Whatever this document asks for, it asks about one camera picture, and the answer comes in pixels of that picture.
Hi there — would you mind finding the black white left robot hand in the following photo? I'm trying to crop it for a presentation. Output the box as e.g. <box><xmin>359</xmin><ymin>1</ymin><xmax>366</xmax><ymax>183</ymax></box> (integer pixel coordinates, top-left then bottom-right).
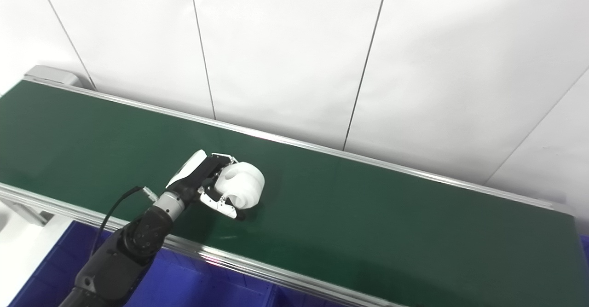
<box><xmin>165</xmin><ymin>149</ymin><xmax>245</xmax><ymax>220</ymax></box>

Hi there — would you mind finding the white round plastic part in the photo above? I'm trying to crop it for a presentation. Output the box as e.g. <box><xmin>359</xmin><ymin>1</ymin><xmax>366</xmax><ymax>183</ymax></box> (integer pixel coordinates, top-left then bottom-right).
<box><xmin>214</xmin><ymin>162</ymin><xmax>266</xmax><ymax>209</ymax></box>

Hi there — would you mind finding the blue plastic bin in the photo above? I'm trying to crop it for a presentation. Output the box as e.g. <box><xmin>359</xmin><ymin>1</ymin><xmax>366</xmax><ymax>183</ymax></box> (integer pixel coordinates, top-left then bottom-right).
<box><xmin>271</xmin><ymin>281</ymin><xmax>356</xmax><ymax>307</ymax></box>
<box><xmin>7</xmin><ymin>220</ymin><xmax>277</xmax><ymax>307</ymax></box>

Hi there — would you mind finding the green conveyor belt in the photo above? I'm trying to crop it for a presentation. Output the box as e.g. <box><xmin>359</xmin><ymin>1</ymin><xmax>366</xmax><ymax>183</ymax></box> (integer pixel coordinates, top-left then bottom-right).
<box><xmin>0</xmin><ymin>81</ymin><xmax>589</xmax><ymax>307</ymax></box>
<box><xmin>0</xmin><ymin>65</ymin><xmax>589</xmax><ymax>307</ymax></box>

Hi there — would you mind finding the black wrist cable silver plug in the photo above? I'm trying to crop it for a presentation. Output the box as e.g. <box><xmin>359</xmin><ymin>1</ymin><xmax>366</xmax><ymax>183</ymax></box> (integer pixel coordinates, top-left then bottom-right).
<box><xmin>91</xmin><ymin>185</ymin><xmax>160</xmax><ymax>258</ymax></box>

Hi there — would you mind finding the grey conveyor support bracket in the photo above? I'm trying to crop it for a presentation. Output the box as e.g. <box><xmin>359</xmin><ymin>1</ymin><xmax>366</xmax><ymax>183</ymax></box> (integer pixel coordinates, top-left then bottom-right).
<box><xmin>0</xmin><ymin>199</ymin><xmax>50</xmax><ymax>227</ymax></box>

